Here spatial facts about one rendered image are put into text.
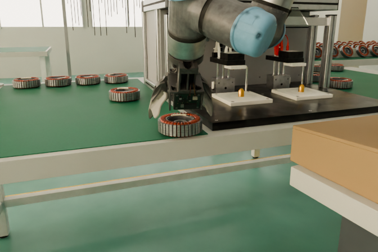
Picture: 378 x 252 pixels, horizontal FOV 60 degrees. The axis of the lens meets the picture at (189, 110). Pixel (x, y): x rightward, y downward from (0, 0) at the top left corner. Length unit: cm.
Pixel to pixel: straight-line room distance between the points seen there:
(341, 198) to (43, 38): 705
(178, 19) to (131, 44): 689
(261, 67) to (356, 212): 94
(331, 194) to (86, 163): 49
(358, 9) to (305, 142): 471
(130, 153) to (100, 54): 668
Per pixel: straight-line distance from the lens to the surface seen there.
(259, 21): 53
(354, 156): 59
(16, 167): 76
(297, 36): 152
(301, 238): 181
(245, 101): 104
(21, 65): 747
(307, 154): 66
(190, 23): 58
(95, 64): 741
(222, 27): 54
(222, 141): 82
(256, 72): 142
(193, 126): 79
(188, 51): 62
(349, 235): 72
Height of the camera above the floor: 101
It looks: 14 degrees down
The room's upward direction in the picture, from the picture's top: straight up
